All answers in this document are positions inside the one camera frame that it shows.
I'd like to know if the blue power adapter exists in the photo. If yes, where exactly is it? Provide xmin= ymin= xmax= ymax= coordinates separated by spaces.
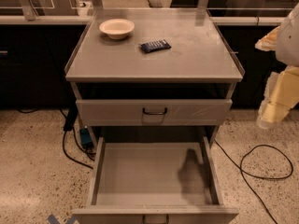
xmin=79 ymin=128 xmax=93 ymax=148

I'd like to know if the grey drawer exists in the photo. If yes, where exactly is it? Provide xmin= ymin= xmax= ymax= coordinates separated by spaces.
xmin=77 ymin=99 xmax=232 ymax=126
xmin=73 ymin=138 xmax=238 ymax=224

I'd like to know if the black floor cable right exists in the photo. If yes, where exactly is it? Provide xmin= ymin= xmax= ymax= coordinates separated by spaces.
xmin=214 ymin=139 xmax=294 ymax=224

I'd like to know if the black floor cable left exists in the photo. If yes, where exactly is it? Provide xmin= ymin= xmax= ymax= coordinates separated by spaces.
xmin=16 ymin=105 xmax=96 ymax=170

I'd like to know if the dark blue snack packet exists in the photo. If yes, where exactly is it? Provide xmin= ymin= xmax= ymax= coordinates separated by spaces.
xmin=139 ymin=39 xmax=171 ymax=53

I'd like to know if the grey top drawer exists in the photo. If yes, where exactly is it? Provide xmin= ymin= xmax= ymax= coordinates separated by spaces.
xmin=77 ymin=99 xmax=232 ymax=126

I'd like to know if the black floor cable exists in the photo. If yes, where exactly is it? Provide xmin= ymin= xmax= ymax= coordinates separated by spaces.
xmin=16 ymin=105 xmax=96 ymax=170
xmin=214 ymin=139 xmax=294 ymax=224

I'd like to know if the white padded gripper body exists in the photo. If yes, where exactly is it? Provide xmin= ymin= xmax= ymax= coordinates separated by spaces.
xmin=256 ymin=66 xmax=299 ymax=129

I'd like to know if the long background counter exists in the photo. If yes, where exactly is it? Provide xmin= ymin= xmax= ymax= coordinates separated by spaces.
xmin=0 ymin=8 xmax=287 ymax=26

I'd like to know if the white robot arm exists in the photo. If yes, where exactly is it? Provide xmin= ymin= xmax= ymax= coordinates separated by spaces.
xmin=255 ymin=4 xmax=299 ymax=129

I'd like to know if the white bowl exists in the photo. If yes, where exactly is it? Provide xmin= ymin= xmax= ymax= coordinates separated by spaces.
xmin=99 ymin=19 xmax=135 ymax=40

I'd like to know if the grey drawer cabinet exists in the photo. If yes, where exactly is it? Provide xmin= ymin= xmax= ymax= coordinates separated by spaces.
xmin=66 ymin=16 xmax=244 ymax=142

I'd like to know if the blue tape cross mark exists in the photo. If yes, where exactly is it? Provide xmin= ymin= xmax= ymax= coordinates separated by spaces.
xmin=47 ymin=215 xmax=76 ymax=224

